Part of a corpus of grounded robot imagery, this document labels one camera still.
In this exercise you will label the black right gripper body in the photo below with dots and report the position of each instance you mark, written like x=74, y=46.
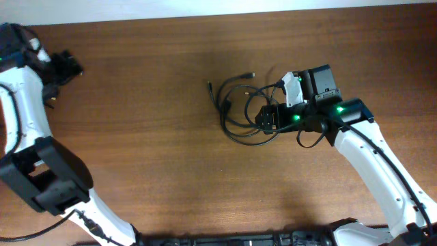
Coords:
x=289, y=117

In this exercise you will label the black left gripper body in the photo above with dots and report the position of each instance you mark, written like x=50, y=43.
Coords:
x=56, y=74

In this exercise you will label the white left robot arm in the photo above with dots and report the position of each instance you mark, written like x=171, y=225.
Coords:
x=39, y=169

